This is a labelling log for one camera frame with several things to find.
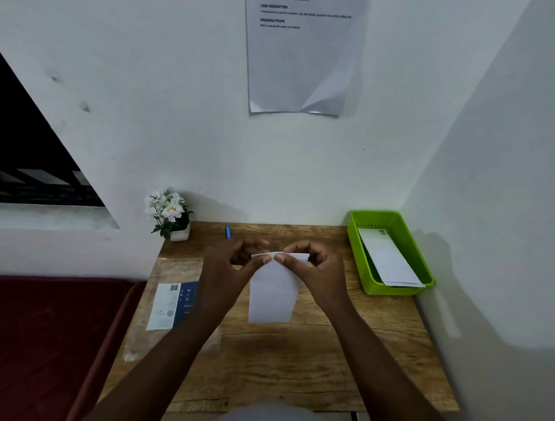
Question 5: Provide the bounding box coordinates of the person's left hand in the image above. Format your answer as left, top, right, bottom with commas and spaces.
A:
197, 237, 273, 324

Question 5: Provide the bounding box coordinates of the potted white flower plant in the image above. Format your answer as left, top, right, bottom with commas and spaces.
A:
144, 187, 195, 242

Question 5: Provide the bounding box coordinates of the dark window with grille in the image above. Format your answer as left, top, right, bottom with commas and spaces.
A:
0, 51, 106, 208

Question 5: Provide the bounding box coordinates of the person's left forearm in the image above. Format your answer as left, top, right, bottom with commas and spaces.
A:
84, 308, 226, 421

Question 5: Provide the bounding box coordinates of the white paper sheet on wall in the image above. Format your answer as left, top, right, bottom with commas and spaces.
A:
245, 0, 370, 117

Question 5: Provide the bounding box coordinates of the person's right forearm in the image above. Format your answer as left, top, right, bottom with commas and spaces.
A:
331, 303, 443, 421

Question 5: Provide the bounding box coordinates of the person's grey shirt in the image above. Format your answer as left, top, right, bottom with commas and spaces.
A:
216, 404, 321, 421

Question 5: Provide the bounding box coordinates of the dark red mattress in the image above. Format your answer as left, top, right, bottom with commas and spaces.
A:
0, 275, 148, 421

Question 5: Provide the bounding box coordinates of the person's right hand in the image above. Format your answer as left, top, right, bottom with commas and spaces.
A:
274, 239, 353, 315

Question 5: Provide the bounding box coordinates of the clear plastic bag with card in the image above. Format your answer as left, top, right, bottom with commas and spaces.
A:
123, 257, 222, 363

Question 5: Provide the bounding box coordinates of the green plastic tray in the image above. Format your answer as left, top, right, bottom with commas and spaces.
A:
346, 210, 436, 297

